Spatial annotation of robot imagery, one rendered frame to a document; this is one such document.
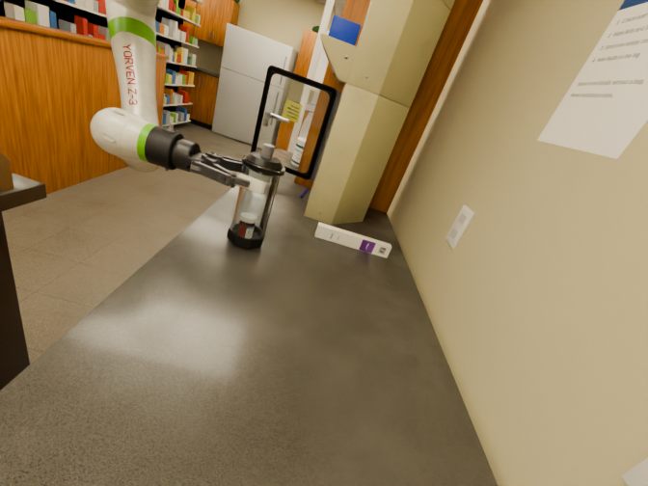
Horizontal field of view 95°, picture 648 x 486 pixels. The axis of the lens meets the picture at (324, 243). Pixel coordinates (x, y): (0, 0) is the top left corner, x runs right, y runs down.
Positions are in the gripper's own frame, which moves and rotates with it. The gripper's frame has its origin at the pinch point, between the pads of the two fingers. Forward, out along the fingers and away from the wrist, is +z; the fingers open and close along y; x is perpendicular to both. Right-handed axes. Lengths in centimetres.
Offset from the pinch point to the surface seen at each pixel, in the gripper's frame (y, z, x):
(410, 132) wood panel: 67, 49, -22
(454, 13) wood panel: 67, 46, -66
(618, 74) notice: -16, 56, -43
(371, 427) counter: -45, 33, 18
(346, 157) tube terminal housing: 30.8, 22.5, -7.7
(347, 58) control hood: 30.6, 12.2, -35.2
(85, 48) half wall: 191, -177, 7
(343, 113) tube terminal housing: 30.8, 16.5, -20.5
